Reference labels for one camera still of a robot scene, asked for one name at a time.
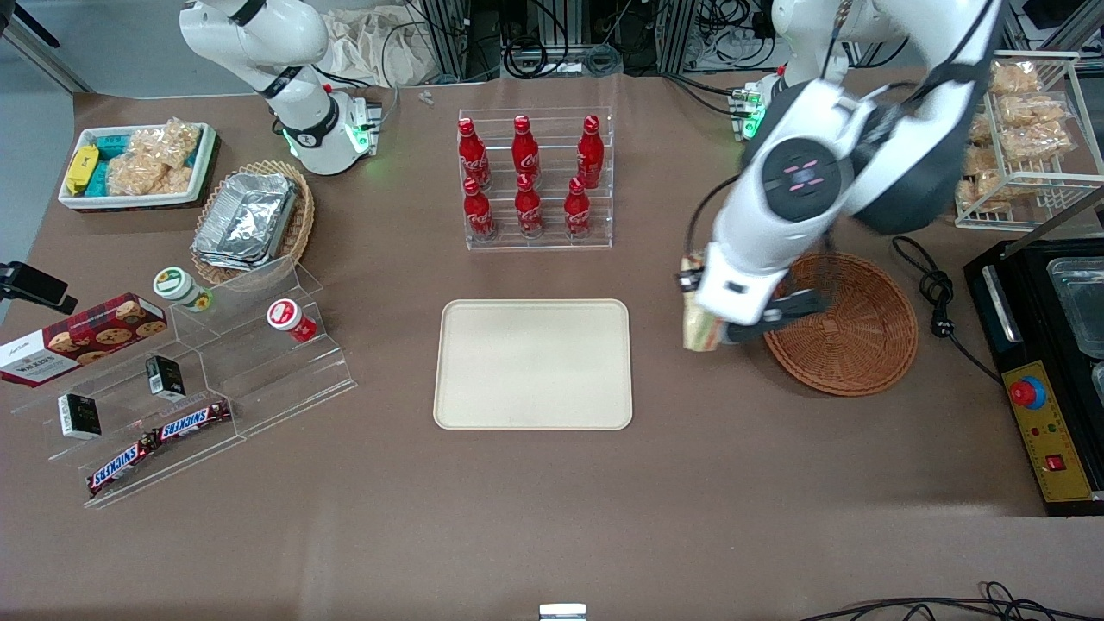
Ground triangle sandwich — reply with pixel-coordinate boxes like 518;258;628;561
681;253;727;353

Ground round brown wicker basket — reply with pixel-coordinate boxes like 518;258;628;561
763;252;919;398

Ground cream rectangular tray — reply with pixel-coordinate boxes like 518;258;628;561
433;298;634;431

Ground shiny metal machine tray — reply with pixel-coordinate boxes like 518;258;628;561
1046;256;1104;361

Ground oval tan wicker basket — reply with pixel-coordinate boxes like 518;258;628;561
191;160;316;287

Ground aluminium foil tray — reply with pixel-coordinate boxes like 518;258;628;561
194;172;298;273

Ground red cola bottle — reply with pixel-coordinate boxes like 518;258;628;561
462;177;498;241
514;173;544;238
456;116;491;191
511;114;541;182
563;177;593;238
576;114;605;189

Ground clear acrylic bottle rack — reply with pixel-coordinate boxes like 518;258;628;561
457;105;615;253

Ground black sealing machine yellow panel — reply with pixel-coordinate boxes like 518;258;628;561
963;237;1104;518

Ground white crumpled cloth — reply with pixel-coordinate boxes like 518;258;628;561
323;9;449;87

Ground red lid cup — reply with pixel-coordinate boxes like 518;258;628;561
267;298;317;344

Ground clear acrylic stepped stand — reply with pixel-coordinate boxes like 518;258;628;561
10;345;244;510
168;257;359;436

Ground brown snickers bar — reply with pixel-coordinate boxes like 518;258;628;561
86;436;160;497
155;398;234;442

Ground green lid cup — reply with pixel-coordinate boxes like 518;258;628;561
154;267;213;313

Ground small black box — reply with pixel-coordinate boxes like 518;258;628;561
145;354;186;402
58;393;103;441

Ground white plastic snack bin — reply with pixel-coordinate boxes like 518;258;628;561
58;122;216;212

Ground red tartan cookie box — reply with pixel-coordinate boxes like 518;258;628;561
0;293;168;389

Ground yellow snack pack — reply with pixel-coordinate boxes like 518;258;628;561
66;145;101;196

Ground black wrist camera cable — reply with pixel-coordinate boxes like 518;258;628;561
686;172;747;277

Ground black power cable with plug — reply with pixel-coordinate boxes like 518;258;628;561
890;235;1006;385

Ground aluminium frame post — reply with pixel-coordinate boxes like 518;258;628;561
660;0;699;74
418;0;471;78

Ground white wire shelf rack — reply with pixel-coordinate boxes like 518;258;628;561
953;50;1104;232

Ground coiled black background cables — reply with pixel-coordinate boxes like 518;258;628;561
500;0;622;78

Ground black floor cables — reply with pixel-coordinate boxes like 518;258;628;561
802;582;1104;621

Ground black clamp mount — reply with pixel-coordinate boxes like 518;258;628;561
0;261;78;315

